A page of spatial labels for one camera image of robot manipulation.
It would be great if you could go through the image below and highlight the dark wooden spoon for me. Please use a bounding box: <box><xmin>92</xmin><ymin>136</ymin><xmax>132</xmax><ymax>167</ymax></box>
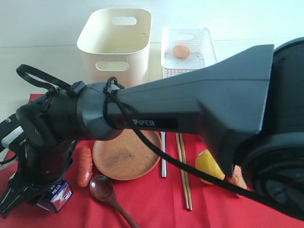
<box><xmin>89</xmin><ymin>174</ymin><xmax>140</xmax><ymax>228</ymax></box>

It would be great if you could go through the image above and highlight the blue white milk carton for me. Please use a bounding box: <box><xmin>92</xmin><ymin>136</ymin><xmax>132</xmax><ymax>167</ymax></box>
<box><xmin>37</xmin><ymin>180</ymin><xmax>73</xmax><ymax>213</ymax></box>

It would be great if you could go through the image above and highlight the right wooden chopstick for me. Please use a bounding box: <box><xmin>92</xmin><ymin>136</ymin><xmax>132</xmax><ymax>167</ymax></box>
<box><xmin>180</xmin><ymin>133</ymin><xmax>193</xmax><ymax>210</ymax></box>

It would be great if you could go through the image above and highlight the wooden chopstick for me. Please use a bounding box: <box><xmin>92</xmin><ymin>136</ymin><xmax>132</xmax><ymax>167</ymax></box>
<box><xmin>180</xmin><ymin>133</ymin><xmax>193</xmax><ymax>210</ymax></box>
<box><xmin>176</xmin><ymin>133</ymin><xmax>190</xmax><ymax>210</ymax></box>

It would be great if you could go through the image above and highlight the yellow lemon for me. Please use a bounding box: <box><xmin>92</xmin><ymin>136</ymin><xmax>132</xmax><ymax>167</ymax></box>
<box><xmin>195</xmin><ymin>149</ymin><xmax>225</xmax><ymax>180</ymax></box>

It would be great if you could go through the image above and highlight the cream plastic bin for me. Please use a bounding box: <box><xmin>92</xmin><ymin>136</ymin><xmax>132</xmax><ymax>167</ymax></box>
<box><xmin>76</xmin><ymin>8</ymin><xmax>152</xmax><ymax>87</ymax></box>

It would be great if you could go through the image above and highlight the white perforated plastic basket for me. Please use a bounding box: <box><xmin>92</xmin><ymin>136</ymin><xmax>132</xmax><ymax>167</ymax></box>
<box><xmin>161</xmin><ymin>27</ymin><xmax>218</xmax><ymax>78</ymax></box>

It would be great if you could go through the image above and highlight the brown egg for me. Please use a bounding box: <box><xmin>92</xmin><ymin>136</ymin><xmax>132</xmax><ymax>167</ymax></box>
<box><xmin>172</xmin><ymin>45</ymin><xmax>190</xmax><ymax>59</ymax></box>

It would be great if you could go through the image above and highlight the left wooden chopstick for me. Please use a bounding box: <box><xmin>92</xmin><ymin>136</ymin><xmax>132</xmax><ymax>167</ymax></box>
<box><xmin>176</xmin><ymin>133</ymin><xmax>190</xmax><ymax>210</ymax></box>

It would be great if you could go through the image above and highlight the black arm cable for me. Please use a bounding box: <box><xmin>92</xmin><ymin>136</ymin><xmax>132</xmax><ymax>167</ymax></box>
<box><xmin>16</xmin><ymin>64</ymin><xmax>304</xmax><ymax>216</ymax></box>

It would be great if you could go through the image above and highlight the brown wooden plate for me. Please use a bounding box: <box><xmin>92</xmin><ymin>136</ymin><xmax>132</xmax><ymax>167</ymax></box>
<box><xmin>92</xmin><ymin>129</ymin><xmax>160</xmax><ymax>181</ymax></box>

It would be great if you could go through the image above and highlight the orange fried chicken piece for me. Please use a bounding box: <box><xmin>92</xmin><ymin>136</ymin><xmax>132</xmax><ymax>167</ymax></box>
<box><xmin>227</xmin><ymin>165</ymin><xmax>247</xmax><ymax>190</ymax></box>

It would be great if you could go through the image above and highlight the red sausage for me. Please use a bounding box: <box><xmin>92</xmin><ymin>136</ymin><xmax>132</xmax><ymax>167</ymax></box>
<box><xmin>77</xmin><ymin>145</ymin><xmax>93</xmax><ymax>188</ymax></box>

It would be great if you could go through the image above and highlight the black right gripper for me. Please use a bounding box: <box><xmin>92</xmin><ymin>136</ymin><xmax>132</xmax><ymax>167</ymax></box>
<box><xmin>0</xmin><ymin>141</ymin><xmax>76</xmax><ymax>218</ymax></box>

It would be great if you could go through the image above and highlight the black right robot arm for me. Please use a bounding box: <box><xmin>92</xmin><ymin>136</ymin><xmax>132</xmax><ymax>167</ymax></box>
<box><xmin>0</xmin><ymin>38</ymin><xmax>304</xmax><ymax>220</ymax></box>

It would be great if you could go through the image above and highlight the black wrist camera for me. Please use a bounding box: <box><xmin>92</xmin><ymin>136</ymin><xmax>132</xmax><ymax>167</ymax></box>
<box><xmin>0</xmin><ymin>114</ymin><xmax>25</xmax><ymax>170</ymax></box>

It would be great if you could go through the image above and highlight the silver table knife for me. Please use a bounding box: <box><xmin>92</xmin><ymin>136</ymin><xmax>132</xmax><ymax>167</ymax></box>
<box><xmin>160</xmin><ymin>132</ymin><xmax>168</xmax><ymax>178</ymax></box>

